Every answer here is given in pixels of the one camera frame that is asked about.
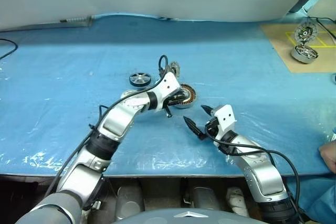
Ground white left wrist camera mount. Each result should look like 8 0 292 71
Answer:
154 71 182 111

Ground person's bare hand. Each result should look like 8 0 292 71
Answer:
321 141 336 175

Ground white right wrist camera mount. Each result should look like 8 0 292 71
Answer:
212 104 238 132

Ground black silver spoked rotor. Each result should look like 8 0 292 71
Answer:
129 71 152 88

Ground white rounded shape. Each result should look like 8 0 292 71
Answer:
226 187 249 217

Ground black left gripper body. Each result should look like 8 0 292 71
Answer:
164 90 187 119

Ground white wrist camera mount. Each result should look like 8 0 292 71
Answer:
212 104 238 132
154 71 182 111

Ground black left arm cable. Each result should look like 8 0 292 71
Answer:
43 55 170 201

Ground person's blue gown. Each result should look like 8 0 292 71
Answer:
285 126 336 224

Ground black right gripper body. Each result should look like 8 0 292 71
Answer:
205 117 224 141

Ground brown cardboard board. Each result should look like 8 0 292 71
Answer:
259 21 336 73

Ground blue table cover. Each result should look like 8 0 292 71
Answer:
0 11 336 178

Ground black cable by cardboard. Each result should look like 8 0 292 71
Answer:
306 15 336 47

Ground thin black cable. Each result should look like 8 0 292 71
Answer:
0 38 19 61

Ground silver motor housing copper windings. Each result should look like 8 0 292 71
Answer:
290 44 320 65
172 83 197 110

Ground silver round motor lid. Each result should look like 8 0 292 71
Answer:
167 61 182 78
293 22 319 44

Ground dark grey rounded shape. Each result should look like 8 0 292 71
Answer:
192 186 221 210
116 185 145 220

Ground grey robot torso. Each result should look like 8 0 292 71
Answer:
111 207 261 224

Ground grey metal bar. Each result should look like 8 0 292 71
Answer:
0 15 95 34

